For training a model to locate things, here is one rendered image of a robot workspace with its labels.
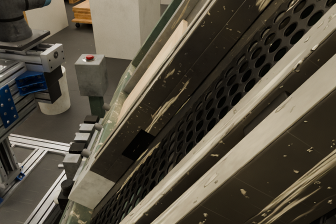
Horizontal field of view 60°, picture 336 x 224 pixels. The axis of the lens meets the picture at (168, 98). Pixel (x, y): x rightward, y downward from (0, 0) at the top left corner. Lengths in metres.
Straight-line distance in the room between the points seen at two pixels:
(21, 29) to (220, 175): 1.37
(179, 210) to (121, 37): 3.42
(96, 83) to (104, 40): 2.28
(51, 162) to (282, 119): 1.88
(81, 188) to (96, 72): 0.77
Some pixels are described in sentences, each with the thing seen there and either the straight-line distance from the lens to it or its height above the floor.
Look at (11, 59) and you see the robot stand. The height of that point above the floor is 0.95.
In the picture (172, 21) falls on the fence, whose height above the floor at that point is 1.20.
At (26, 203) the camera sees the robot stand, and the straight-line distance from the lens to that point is 1.83.
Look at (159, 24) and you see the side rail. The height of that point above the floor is 1.11.
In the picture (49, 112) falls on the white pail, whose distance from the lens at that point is 2.81.
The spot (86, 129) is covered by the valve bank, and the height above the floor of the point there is 0.77.
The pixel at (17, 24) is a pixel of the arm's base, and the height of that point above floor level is 1.11.
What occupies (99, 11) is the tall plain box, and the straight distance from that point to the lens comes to 3.61.
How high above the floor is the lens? 1.52
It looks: 32 degrees down
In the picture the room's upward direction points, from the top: straight up
